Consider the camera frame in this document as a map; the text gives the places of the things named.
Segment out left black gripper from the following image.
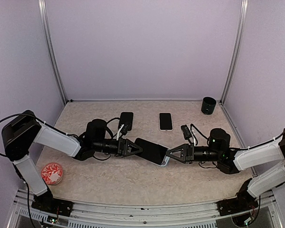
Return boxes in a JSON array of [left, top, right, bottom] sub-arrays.
[[93, 137, 142, 157]]

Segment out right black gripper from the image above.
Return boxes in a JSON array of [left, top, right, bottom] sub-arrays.
[[166, 142, 222, 164]]

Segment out light blue phone case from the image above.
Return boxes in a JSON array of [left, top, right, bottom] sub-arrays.
[[153, 144, 170, 167]]

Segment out black phone case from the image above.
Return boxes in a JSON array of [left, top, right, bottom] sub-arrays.
[[118, 112, 133, 131]]

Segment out pink phone case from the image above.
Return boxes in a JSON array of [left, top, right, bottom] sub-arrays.
[[159, 112, 173, 132]]

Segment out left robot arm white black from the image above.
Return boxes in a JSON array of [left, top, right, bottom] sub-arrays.
[[0, 110, 143, 211]]

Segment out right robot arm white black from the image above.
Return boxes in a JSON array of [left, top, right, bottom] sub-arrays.
[[166, 128, 285, 211]]

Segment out dark green cup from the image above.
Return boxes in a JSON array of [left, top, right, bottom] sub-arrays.
[[201, 97, 217, 115]]

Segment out red white patterned dish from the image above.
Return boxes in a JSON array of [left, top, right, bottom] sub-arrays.
[[41, 162, 63, 185]]

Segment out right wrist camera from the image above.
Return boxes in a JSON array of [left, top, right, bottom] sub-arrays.
[[180, 124, 197, 145]]

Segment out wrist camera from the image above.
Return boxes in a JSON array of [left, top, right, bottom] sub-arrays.
[[116, 123, 130, 141], [180, 124, 197, 145]]

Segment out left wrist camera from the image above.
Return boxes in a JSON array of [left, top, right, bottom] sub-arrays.
[[116, 123, 130, 141]]

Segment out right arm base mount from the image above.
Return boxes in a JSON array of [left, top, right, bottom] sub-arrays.
[[217, 198, 258, 216]]

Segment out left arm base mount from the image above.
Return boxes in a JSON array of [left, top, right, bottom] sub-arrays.
[[31, 198, 74, 217]]

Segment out front aluminium rail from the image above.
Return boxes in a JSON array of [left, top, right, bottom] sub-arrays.
[[13, 190, 276, 228]]

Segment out right aluminium frame post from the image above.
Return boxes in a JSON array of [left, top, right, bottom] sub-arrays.
[[220, 0, 248, 106]]

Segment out aluminium frame post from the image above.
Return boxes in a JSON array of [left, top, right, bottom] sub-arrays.
[[220, 0, 248, 106], [38, 0, 68, 105]]

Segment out left aluminium frame post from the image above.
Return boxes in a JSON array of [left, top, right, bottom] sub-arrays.
[[38, 0, 68, 105]]

